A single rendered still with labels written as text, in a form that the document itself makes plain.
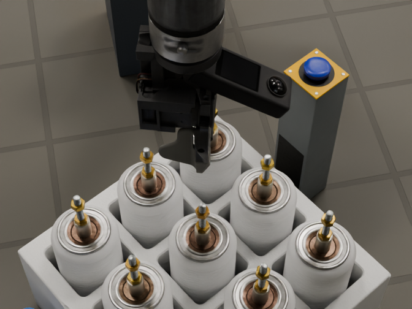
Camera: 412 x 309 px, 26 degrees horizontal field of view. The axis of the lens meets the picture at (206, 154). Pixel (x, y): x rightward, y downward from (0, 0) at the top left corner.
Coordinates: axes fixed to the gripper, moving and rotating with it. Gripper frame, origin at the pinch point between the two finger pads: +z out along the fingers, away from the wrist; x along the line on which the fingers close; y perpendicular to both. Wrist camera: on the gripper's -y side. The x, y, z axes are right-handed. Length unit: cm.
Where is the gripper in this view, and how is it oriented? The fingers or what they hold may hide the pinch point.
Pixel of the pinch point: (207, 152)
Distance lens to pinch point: 107.0
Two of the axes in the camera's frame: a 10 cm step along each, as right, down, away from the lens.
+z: 0.0, 5.7, 8.2
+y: -10.0, -0.8, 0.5
